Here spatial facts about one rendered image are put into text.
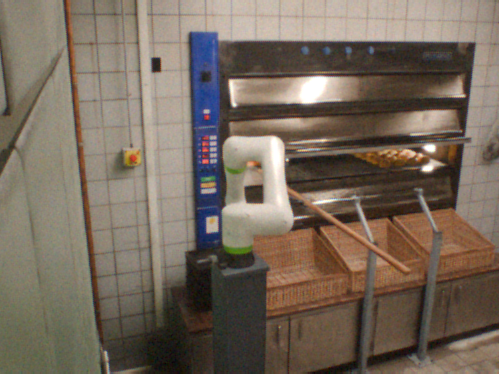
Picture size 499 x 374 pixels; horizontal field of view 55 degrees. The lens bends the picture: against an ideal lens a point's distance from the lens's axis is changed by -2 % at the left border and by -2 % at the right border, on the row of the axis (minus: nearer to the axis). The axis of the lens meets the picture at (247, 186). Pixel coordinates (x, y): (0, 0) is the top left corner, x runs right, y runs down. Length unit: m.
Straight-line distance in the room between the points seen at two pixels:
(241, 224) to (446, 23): 2.33
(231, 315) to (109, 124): 1.34
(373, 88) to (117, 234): 1.92
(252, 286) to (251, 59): 1.49
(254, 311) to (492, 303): 2.26
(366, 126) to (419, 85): 0.50
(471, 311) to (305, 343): 1.32
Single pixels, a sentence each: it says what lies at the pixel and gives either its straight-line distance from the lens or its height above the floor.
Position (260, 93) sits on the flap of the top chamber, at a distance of 3.04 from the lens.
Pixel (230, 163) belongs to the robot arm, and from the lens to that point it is 2.28.
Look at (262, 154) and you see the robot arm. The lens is 2.23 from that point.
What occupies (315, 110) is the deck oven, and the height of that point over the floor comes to 1.66.
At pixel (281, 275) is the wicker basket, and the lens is 3.32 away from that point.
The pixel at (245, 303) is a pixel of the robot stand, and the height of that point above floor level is 1.04.
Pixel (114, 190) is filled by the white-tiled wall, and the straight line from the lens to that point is 2.95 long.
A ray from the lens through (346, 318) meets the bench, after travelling 3.18.
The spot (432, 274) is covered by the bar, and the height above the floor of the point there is 0.67.
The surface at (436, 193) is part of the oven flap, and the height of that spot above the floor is 0.98.
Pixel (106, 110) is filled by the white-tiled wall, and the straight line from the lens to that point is 2.85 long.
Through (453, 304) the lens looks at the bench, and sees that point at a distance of 3.70.
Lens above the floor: 2.10
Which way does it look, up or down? 17 degrees down
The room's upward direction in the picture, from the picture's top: straight up
